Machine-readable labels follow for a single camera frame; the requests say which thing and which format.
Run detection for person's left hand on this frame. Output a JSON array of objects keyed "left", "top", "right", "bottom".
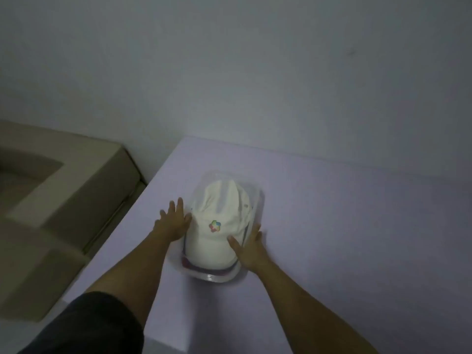
[{"left": 153, "top": 197, "right": 193, "bottom": 242}]

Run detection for person's black shirt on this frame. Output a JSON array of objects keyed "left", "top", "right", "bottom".
[{"left": 18, "top": 291, "right": 145, "bottom": 354}]

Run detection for person's left forearm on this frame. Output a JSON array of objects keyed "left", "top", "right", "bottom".
[{"left": 85, "top": 232, "right": 181, "bottom": 334}]

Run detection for clear plastic lid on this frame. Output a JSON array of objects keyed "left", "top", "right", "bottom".
[{"left": 177, "top": 169, "right": 266, "bottom": 281}]

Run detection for clear plastic container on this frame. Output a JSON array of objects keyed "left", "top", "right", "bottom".
[{"left": 170, "top": 169, "right": 267, "bottom": 284}]

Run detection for person's right hand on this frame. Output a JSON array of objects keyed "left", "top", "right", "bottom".
[{"left": 227, "top": 223, "right": 271, "bottom": 273}]

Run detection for person's right forearm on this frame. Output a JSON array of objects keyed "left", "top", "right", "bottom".
[{"left": 246, "top": 260, "right": 379, "bottom": 354}]

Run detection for red cap with black patch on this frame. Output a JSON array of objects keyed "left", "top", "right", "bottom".
[{"left": 180, "top": 254, "right": 241, "bottom": 277}]

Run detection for white cap with colourful logo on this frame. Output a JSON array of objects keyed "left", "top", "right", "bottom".
[{"left": 183, "top": 179, "right": 255, "bottom": 269}]

